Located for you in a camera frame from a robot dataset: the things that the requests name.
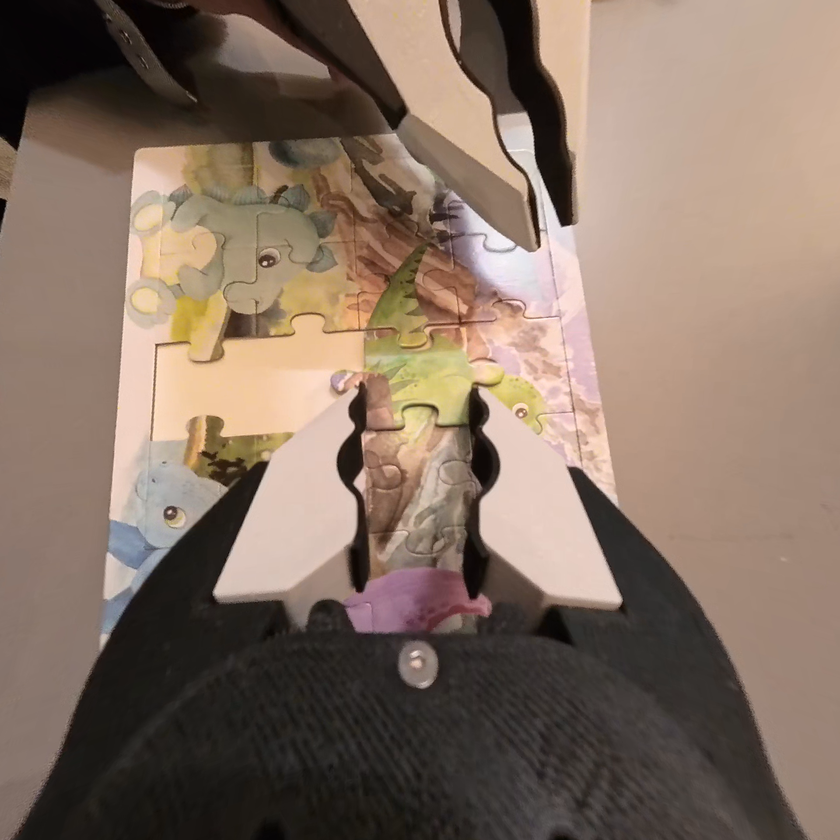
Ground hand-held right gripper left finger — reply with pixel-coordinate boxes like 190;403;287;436
213;382;370;626

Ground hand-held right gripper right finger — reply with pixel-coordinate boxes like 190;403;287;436
465;386;623;630

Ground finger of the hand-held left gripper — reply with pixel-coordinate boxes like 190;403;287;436
446;0;596;227
343;0;543;253

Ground dinosaur puzzle board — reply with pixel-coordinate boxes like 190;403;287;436
100;134;619;647

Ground green tail puzzle piece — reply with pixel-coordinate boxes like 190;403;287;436
356;239;462;350

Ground grey mesh watch strap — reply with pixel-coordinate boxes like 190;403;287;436
94;0;201;107

